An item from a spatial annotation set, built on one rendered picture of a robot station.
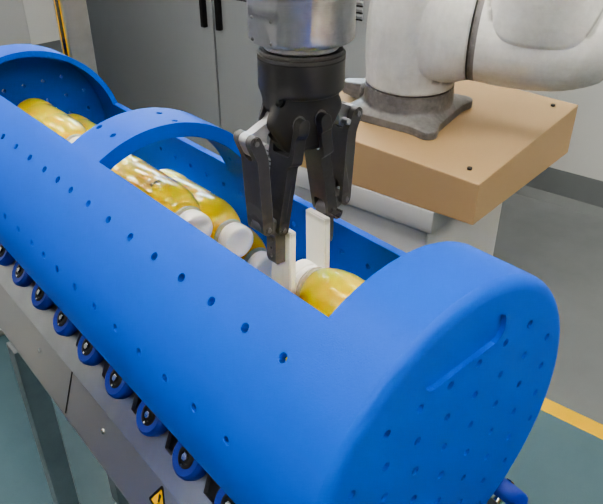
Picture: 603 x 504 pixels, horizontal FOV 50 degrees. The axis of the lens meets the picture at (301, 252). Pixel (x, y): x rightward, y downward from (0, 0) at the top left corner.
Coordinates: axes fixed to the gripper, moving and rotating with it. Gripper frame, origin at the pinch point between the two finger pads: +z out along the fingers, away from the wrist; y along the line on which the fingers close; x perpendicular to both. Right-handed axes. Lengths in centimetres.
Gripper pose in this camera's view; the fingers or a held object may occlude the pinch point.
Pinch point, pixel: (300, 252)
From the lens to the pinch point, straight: 64.9
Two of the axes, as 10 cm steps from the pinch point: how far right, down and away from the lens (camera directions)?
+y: -7.6, 3.3, -5.6
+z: 0.0, 8.6, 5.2
